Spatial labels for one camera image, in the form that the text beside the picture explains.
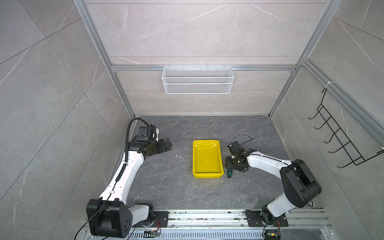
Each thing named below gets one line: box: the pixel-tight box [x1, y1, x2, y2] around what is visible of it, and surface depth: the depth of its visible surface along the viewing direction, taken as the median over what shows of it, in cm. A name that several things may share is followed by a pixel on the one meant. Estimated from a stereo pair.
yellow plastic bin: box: [192, 140, 224, 179], surface depth 95 cm
